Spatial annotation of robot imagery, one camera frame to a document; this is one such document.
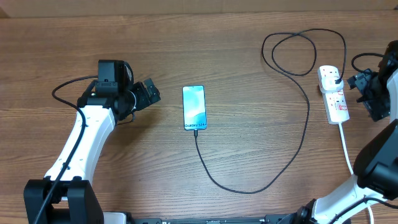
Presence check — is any Samsung Galaxy smartphone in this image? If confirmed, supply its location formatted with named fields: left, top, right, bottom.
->
left=182, top=85, right=207, bottom=131

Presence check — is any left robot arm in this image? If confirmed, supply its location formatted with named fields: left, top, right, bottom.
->
left=24, top=60, right=160, bottom=223

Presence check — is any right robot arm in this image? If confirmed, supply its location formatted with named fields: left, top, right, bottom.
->
left=280, top=40, right=397, bottom=223

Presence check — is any white power strip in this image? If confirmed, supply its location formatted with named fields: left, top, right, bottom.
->
left=317, top=65, right=349, bottom=124

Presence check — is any white USB wall charger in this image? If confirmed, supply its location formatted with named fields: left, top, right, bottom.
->
left=319, top=77, right=344, bottom=94

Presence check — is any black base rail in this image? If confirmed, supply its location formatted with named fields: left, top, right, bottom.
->
left=126, top=214, right=294, bottom=224

